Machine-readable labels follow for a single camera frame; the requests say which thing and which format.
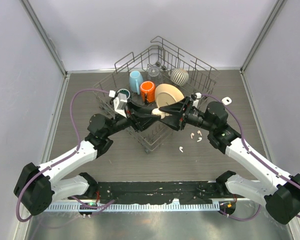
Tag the white earbud charging case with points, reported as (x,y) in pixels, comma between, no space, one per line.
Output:
(226,101)

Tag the aluminium frame post left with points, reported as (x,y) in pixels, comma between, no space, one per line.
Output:
(44,35)

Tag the clear glass cup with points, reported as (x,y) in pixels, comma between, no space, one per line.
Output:
(154,75)

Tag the aluminium frame post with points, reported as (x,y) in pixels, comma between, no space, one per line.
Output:
(274,13)
(44,35)

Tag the striped ceramic mug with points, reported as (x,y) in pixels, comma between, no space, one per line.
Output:
(178,76)

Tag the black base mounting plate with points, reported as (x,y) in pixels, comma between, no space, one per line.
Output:
(159,192)

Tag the light blue mug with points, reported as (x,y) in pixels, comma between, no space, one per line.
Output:
(135,81)

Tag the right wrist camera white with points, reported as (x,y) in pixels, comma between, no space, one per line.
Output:
(196,98)

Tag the white slotted cable duct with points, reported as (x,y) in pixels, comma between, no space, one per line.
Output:
(175,206)

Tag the grey wire dish rack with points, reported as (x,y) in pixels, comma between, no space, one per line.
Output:
(166,56)

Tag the aluminium frame post right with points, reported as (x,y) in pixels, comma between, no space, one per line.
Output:
(274,13)

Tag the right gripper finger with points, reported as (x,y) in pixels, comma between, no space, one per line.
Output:
(176,108)
(173,122)

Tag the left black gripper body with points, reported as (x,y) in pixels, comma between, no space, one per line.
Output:
(119,123)

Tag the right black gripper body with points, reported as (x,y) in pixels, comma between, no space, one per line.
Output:
(191,116)

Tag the orange mug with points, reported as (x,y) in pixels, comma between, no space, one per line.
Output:
(147,92)

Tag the aluminium frame rail front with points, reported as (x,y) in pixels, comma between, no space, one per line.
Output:
(42,193)

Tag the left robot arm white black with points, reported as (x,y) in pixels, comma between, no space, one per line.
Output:
(94,145)

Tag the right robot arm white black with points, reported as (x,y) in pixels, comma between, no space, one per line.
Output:
(276,190)

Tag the dark green mug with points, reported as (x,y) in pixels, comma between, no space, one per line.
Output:
(125,92)

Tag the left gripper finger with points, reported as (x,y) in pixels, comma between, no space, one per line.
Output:
(133,106)
(141,122)

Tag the beige plate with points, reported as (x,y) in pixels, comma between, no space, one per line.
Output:
(167,94)

